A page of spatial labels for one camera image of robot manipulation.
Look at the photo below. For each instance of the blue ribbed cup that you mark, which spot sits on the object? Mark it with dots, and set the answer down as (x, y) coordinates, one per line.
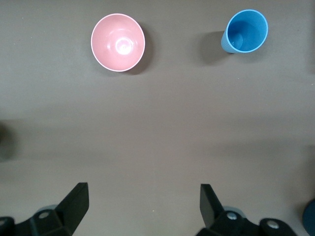
(246, 32)

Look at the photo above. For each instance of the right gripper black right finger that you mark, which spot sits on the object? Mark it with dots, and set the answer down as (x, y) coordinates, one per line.
(229, 225)

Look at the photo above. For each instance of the pink bowl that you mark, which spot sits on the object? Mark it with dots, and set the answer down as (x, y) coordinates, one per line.
(118, 43)

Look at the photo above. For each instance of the brown table cloth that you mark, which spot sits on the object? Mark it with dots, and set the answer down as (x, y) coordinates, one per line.
(172, 123)

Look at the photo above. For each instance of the dark blue bowl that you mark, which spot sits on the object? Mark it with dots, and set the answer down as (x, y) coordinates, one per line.
(310, 218)

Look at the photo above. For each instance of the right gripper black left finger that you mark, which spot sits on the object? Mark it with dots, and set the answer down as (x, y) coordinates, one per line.
(59, 221)

